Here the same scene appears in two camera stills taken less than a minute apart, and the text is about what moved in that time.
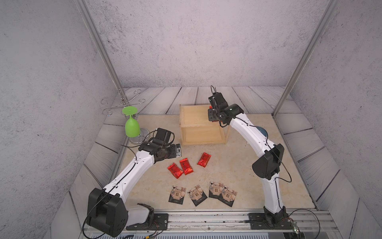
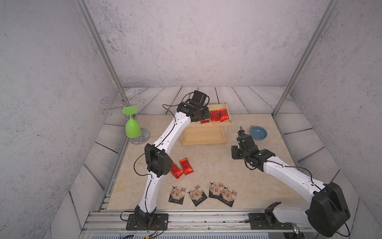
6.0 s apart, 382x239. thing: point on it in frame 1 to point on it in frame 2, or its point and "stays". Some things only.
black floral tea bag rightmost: x=227 y=196 stays
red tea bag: x=186 y=167 stays
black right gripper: x=210 y=117 to x=234 y=149
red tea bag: x=176 y=171 stays
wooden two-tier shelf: x=196 y=129 stays
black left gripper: x=172 y=147 to x=206 y=115
